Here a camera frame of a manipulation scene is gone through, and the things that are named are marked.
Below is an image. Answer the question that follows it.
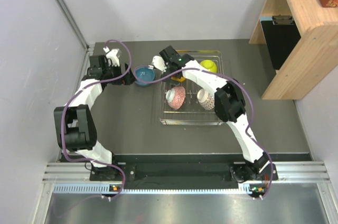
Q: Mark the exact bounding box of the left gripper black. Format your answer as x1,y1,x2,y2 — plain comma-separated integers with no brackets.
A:
102,62,136,86

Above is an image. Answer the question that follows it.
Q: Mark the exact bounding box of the blue bowl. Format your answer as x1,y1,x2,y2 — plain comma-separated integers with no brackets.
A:
134,67,155,87

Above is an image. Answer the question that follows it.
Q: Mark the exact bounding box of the orange bowl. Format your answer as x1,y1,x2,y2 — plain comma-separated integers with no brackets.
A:
171,76,185,82

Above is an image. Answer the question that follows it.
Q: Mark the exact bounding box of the black white patterned bowl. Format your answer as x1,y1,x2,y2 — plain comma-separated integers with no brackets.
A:
165,86,186,110

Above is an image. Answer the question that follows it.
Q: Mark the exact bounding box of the metal wire dish rack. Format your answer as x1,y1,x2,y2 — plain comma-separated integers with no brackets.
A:
159,50,224,126

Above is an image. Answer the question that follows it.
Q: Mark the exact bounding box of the yellow-green bowl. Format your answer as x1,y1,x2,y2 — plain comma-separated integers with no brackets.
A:
200,60,218,73

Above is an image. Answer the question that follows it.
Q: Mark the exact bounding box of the brown lattice patterned bowl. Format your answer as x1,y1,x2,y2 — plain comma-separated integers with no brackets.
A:
197,89,215,110

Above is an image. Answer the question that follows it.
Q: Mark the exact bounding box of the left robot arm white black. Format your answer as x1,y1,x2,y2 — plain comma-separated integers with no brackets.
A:
53,55,135,181

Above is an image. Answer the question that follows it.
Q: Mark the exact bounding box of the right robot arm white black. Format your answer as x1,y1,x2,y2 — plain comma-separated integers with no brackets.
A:
152,46,274,182

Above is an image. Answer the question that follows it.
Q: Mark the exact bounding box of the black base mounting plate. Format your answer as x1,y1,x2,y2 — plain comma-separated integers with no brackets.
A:
89,162,280,189

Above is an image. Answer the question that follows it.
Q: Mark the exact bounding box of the black clipboard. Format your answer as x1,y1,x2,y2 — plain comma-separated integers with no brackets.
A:
259,15,301,70

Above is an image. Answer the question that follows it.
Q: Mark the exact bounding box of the wooden shelf unit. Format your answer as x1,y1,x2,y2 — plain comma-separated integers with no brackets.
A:
259,0,337,100

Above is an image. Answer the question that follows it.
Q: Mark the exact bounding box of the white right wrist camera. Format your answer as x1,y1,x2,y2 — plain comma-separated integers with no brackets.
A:
148,55,167,72

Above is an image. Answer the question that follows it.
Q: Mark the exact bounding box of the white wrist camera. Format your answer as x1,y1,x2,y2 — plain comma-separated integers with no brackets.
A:
148,55,167,72
103,47,121,67

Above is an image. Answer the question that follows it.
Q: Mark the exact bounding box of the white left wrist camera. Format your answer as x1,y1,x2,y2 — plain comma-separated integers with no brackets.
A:
103,47,121,67

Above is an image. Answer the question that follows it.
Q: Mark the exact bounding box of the aluminium corner post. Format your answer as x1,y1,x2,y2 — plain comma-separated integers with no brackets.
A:
55,0,89,50

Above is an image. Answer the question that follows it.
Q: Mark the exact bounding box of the aluminium frame rail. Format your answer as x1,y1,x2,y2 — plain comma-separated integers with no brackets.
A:
42,161,330,195

